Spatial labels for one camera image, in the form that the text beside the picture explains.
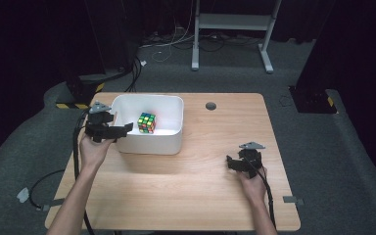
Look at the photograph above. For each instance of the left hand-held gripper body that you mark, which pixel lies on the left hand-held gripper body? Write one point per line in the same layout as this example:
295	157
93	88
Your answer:
98	125

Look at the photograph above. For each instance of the person's right hand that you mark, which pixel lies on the person's right hand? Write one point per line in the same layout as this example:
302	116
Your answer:
254	188

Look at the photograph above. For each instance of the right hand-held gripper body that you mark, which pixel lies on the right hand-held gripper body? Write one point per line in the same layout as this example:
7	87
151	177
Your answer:
250	159

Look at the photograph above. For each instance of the person's left hand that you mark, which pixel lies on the person's left hand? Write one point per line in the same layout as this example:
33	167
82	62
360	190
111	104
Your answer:
93	153

